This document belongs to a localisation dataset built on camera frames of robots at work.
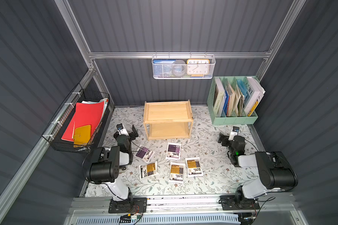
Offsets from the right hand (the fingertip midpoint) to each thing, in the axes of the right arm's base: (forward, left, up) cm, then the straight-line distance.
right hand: (231, 134), depth 93 cm
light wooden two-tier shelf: (+1, +44, +13) cm, 46 cm away
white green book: (+21, +8, +14) cm, 27 cm away
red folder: (-4, +86, +24) cm, 89 cm away
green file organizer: (+21, -4, +11) cm, 24 cm away
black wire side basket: (+8, +92, +27) cm, 96 cm away
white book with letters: (+22, -16, +17) cm, 33 cm away
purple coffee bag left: (-12, +58, -6) cm, 59 cm away
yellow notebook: (-16, +83, +22) cm, 88 cm away
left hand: (+1, +71, +5) cm, 71 cm away
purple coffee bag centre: (-9, +39, -7) cm, 41 cm away
